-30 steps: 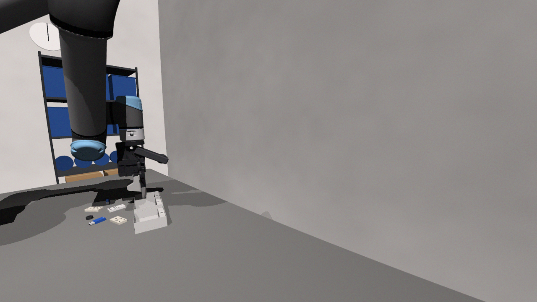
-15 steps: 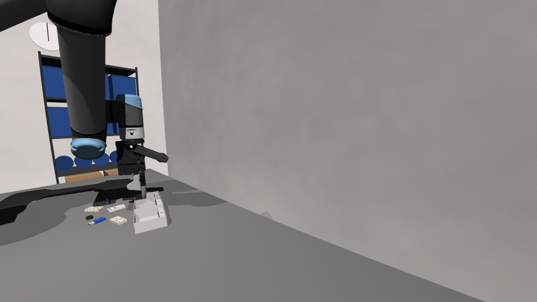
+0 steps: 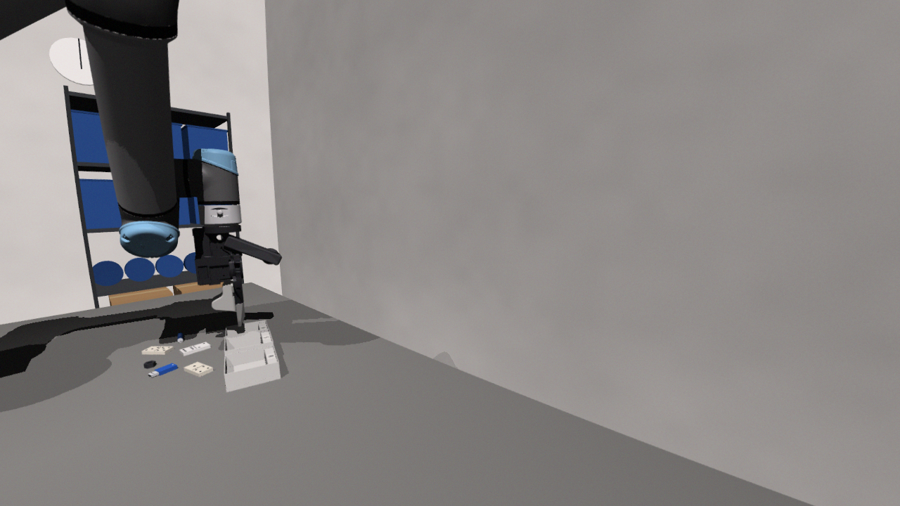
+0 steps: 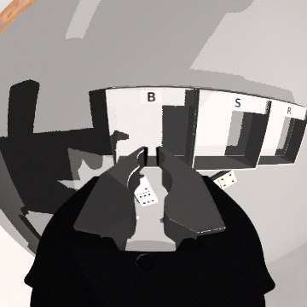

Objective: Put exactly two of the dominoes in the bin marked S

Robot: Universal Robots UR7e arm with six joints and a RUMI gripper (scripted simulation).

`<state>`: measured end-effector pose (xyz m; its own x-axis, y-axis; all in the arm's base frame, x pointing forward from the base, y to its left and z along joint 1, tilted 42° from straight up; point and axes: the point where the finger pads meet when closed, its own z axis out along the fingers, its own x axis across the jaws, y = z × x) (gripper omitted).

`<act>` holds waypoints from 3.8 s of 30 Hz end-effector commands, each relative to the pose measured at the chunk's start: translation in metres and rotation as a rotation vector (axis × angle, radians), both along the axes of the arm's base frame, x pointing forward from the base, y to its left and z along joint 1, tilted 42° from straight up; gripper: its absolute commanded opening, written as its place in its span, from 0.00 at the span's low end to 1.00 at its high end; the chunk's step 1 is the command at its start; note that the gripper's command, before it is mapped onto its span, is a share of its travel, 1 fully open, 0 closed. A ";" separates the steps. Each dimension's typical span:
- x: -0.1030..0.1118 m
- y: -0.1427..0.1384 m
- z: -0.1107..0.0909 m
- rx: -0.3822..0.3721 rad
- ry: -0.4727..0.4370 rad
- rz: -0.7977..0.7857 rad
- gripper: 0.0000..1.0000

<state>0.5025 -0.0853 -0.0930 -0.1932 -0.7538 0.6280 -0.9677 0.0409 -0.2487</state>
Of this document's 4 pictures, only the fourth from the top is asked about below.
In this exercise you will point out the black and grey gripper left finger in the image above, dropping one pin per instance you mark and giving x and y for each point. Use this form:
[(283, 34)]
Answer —
[(103, 207)]

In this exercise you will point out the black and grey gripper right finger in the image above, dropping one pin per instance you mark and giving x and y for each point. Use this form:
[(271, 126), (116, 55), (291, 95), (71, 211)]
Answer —
[(196, 207)]

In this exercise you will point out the white rack of bins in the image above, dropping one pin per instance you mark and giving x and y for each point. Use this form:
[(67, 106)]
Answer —
[(231, 133)]

